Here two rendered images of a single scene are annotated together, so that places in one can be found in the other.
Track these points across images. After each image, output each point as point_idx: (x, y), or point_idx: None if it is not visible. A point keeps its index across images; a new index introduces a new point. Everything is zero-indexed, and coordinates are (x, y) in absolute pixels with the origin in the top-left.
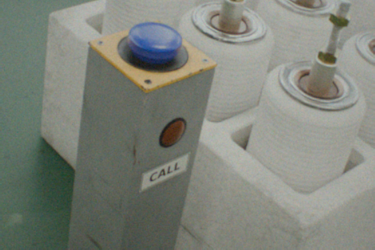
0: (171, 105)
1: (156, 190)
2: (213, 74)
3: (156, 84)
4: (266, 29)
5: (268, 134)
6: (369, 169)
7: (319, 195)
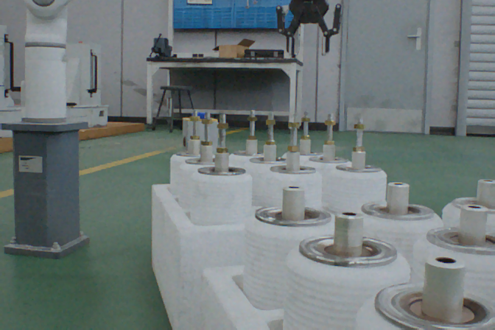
0: (184, 129)
1: None
2: (188, 124)
3: (183, 118)
4: (240, 153)
5: None
6: (165, 194)
7: (163, 187)
